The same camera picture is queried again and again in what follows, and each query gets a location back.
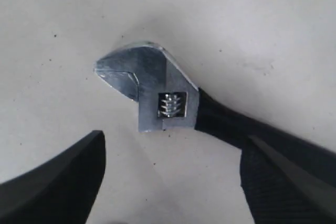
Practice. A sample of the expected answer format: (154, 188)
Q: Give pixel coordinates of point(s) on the adjustable wrench black handle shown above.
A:
(146, 73)

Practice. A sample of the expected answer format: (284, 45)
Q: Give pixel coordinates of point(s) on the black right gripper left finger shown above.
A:
(62, 190)

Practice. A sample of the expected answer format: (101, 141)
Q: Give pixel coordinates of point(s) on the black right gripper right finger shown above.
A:
(288, 183)

